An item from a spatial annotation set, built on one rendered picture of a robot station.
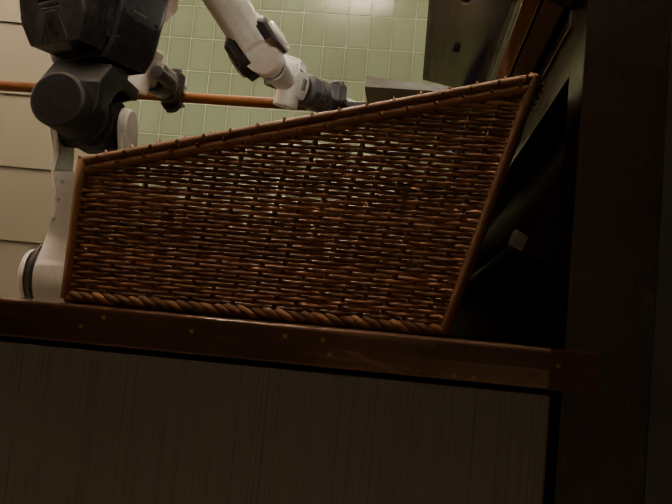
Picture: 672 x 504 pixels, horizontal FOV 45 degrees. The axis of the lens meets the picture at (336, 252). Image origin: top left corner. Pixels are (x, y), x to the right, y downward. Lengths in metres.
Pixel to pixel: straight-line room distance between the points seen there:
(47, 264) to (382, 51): 2.26
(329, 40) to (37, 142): 2.28
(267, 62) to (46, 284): 0.70
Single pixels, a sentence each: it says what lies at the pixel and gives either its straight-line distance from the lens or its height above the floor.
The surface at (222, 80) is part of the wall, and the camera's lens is 3.77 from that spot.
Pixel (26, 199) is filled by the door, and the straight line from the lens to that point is 5.32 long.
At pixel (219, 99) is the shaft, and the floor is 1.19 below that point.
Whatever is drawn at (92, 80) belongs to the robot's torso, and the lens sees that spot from 1.79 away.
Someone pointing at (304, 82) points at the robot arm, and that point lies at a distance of 2.19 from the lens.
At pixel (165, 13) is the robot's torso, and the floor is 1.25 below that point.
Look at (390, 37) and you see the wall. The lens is 3.74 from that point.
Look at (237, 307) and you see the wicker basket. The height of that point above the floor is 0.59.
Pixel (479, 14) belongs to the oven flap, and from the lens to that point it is 2.12.
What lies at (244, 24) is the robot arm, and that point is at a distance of 1.88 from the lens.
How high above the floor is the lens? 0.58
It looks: 5 degrees up
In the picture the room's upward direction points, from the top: 5 degrees clockwise
